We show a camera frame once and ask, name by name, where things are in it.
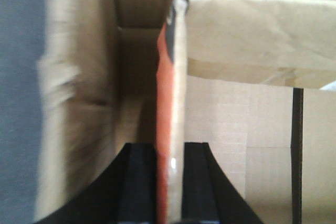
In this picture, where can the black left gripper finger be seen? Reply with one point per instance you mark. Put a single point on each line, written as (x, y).
(208, 195)

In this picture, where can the large brown cardboard box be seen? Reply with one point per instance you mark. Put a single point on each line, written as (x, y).
(255, 79)

